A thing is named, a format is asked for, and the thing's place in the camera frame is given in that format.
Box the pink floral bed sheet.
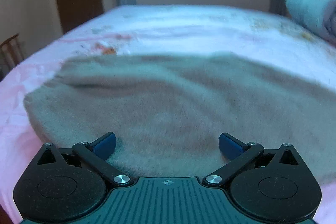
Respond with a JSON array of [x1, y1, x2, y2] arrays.
[[1, 6, 335, 223]]

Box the grey pants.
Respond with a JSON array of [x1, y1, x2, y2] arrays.
[[24, 55, 335, 183]]

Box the rolled grey blue quilt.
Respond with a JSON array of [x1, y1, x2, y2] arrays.
[[285, 0, 335, 45]]

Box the wooden chair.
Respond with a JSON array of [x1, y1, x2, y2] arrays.
[[1, 33, 25, 75]]

